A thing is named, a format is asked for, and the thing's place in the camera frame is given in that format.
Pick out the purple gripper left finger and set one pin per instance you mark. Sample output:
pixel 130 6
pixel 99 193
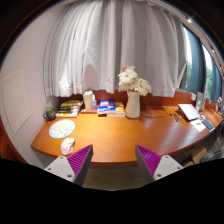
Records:
pixel 74 167

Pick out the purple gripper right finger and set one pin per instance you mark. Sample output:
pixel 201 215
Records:
pixel 153 166

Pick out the white pink computer mouse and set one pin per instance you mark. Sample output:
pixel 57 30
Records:
pixel 67 146

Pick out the round light blue mouse pad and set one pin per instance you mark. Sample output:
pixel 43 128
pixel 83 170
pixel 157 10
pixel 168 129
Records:
pixel 61 128

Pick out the dark green mug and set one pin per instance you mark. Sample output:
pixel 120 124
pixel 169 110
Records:
pixel 49 114

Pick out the stack of dark books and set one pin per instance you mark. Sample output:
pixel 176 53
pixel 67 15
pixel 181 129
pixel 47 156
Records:
pixel 69 108

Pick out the white ceramic vase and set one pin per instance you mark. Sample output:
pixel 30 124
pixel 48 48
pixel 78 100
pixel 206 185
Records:
pixel 133 105

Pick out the white paper sheet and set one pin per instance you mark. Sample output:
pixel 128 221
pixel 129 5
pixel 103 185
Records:
pixel 198 125

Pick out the silver laptop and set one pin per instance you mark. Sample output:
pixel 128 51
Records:
pixel 189 111

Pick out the yellow book stack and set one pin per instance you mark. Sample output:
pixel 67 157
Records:
pixel 120 110

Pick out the blue book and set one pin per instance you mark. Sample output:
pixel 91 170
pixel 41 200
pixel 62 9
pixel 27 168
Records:
pixel 106 107

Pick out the dark smartphone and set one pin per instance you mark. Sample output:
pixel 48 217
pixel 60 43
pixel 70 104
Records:
pixel 208 124

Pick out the white cylindrical container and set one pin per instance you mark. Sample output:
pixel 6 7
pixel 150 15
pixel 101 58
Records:
pixel 87 98

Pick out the white and pink flowers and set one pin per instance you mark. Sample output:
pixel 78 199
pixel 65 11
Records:
pixel 129 81

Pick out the white sheer curtain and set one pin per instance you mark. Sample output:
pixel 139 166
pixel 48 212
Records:
pixel 94 39

